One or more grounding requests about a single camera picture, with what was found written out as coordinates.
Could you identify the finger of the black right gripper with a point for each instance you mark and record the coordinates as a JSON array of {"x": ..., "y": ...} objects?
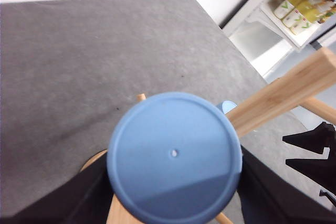
[{"x": 322, "y": 170}]

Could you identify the white shelf with bottles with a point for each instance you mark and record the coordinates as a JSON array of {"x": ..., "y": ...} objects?
[{"x": 278, "y": 34}]

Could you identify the wooden mug tree stand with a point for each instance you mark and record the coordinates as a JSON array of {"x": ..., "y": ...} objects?
[{"x": 264, "y": 105}]

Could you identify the blue ribbed cup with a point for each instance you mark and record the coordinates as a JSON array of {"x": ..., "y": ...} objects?
[
  {"x": 227, "y": 106},
  {"x": 174, "y": 158}
]

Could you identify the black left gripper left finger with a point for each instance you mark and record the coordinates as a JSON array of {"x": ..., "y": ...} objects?
[{"x": 85, "y": 199}]

